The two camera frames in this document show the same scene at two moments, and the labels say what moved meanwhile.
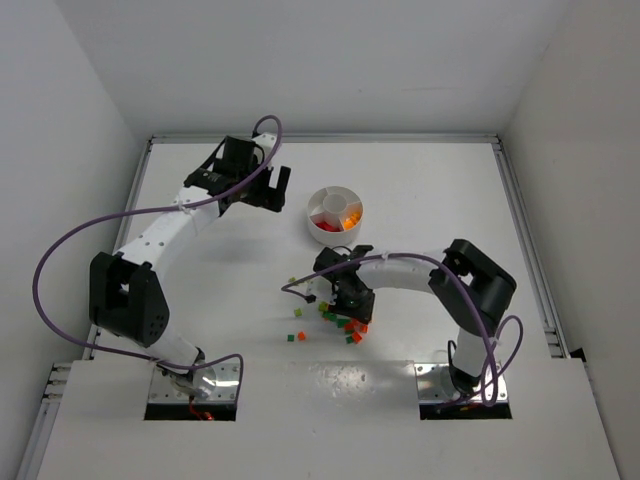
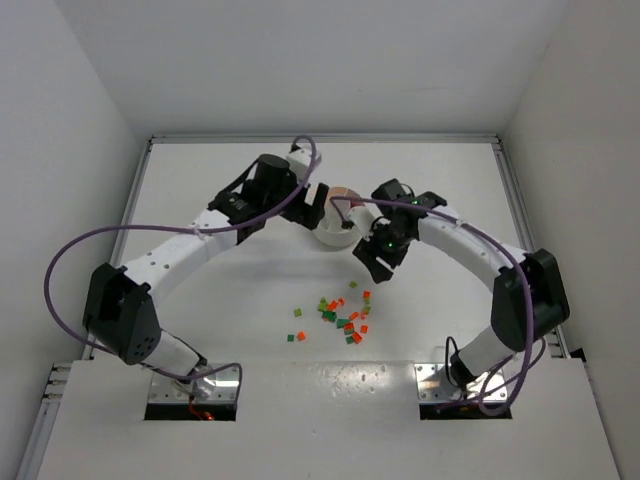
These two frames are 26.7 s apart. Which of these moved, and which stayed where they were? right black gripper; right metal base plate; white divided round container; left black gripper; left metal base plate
Moved: left black gripper; right black gripper
Stayed: right metal base plate; left metal base plate; white divided round container
